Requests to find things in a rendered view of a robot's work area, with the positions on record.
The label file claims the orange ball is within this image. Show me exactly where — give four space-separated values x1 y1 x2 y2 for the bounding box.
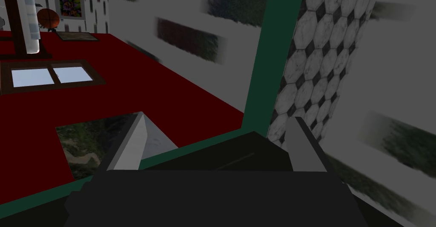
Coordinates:
37 8 60 30

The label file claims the brown framed window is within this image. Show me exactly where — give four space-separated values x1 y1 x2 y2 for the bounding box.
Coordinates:
0 59 106 95

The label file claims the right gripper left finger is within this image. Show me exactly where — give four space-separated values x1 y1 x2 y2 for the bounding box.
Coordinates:
98 112 148 172

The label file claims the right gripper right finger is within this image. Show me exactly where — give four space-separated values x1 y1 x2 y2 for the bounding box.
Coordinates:
284 116 329 172

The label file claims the colourful framed wall picture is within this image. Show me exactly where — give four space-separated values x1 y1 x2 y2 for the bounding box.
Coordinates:
54 0 86 21

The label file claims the dark flat framed picture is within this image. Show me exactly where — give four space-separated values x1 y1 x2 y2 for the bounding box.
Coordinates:
56 31 100 42

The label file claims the green landscape wall picture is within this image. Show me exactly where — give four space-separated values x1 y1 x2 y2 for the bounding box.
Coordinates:
55 112 179 181

